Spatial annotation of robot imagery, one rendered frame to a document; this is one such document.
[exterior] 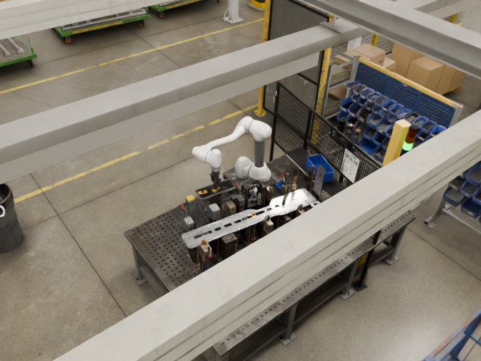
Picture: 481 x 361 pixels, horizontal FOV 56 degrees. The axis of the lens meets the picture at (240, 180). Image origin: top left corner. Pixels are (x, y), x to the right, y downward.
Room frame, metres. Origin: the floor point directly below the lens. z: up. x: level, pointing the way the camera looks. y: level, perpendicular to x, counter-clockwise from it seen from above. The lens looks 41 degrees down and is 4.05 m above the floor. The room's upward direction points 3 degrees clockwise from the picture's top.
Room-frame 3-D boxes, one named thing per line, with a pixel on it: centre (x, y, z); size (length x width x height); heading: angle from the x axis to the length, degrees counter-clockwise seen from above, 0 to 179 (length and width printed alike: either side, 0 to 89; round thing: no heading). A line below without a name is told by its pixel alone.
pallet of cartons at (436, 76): (7.34, -3.17, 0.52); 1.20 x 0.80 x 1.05; 127
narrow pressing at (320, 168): (3.39, -0.77, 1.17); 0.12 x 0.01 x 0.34; 31
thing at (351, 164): (3.46, -1.06, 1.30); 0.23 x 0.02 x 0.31; 31
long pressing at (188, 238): (3.00, -0.12, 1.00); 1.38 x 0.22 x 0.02; 121
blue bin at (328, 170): (3.64, -0.81, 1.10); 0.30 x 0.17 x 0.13; 21
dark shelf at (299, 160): (3.65, -0.81, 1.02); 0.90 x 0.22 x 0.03; 31
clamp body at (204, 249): (2.56, 0.27, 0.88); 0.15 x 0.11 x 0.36; 31
